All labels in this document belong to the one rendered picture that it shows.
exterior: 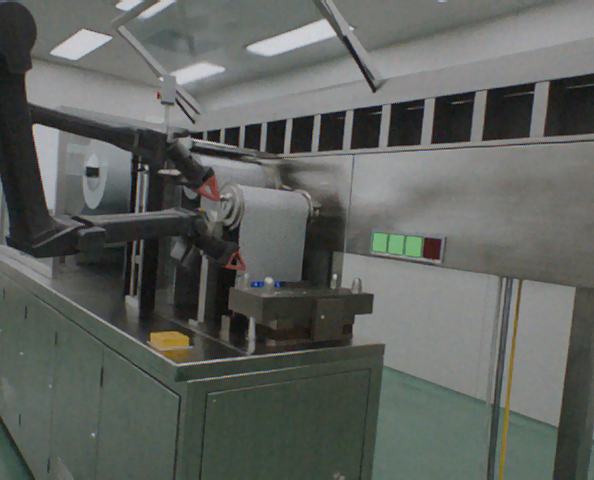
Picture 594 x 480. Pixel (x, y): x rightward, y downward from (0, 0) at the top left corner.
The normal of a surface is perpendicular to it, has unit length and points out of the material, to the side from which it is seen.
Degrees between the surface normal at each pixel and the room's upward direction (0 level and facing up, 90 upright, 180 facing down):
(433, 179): 90
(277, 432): 90
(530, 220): 90
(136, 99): 90
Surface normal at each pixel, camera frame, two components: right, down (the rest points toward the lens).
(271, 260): 0.62, 0.10
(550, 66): -0.78, -0.04
